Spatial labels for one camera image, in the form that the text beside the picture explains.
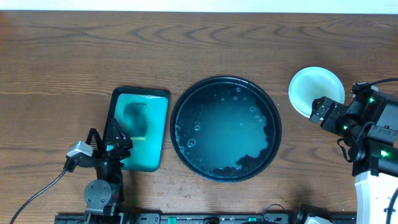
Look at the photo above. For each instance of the black rectangular soapy water tray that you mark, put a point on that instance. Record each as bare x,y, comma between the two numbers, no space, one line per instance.
145,153

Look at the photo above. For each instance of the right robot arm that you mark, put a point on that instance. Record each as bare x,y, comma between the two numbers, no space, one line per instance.
367,131

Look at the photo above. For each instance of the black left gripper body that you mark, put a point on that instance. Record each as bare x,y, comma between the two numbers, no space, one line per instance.
109,152

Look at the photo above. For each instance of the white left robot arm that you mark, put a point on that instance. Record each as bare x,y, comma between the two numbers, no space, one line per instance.
105,194

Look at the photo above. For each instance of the green scouring sponge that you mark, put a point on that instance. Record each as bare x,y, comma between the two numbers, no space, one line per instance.
135,124

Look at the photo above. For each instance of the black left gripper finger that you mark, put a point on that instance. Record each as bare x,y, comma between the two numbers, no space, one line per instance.
115,136
94,140

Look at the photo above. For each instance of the round black serving tray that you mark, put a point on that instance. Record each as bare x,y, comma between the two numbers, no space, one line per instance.
226,129

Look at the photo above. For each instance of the mint plate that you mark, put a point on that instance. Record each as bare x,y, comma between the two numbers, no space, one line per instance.
312,83

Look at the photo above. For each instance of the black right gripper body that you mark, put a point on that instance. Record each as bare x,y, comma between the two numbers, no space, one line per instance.
329,115

